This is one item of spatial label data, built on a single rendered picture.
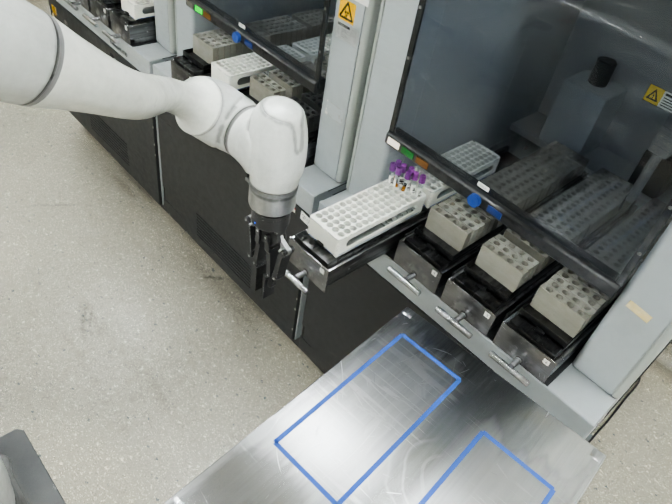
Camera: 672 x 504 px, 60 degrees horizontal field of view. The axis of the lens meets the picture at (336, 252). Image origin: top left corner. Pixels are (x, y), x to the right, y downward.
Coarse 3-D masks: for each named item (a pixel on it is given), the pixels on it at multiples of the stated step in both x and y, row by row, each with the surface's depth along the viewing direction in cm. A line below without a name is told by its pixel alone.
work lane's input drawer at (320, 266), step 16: (400, 224) 141; (416, 224) 144; (304, 240) 132; (368, 240) 135; (384, 240) 137; (304, 256) 132; (320, 256) 129; (352, 256) 132; (368, 256) 136; (288, 272) 133; (304, 272) 133; (320, 272) 130; (336, 272) 130; (304, 288) 130; (320, 288) 132
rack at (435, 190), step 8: (416, 168) 150; (432, 176) 150; (416, 184) 147; (424, 184) 146; (432, 184) 146; (440, 184) 147; (424, 192) 146; (432, 192) 144; (440, 192) 154; (448, 192) 155; (432, 200) 146; (440, 200) 149
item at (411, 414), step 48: (384, 336) 114; (432, 336) 116; (336, 384) 105; (384, 384) 106; (432, 384) 108; (480, 384) 109; (288, 432) 97; (336, 432) 98; (384, 432) 99; (432, 432) 101; (480, 432) 102; (528, 432) 103; (192, 480) 89; (240, 480) 90; (288, 480) 91; (336, 480) 92; (384, 480) 93; (432, 480) 94; (480, 480) 95; (528, 480) 97; (576, 480) 98
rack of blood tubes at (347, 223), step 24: (360, 192) 140; (384, 192) 141; (408, 192) 143; (312, 216) 131; (336, 216) 134; (360, 216) 133; (384, 216) 134; (408, 216) 142; (336, 240) 127; (360, 240) 133
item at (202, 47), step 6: (198, 36) 185; (198, 42) 184; (204, 42) 181; (210, 42) 182; (198, 48) 185; (204, 48) 183; (210, 48) 180; (216, 48) 180; (198, 54) 187; (204, 54) 184; (210, 54) 182; (216, 54) 181; (204, 60) 186; (210, 60) 183; (216, 60) 183
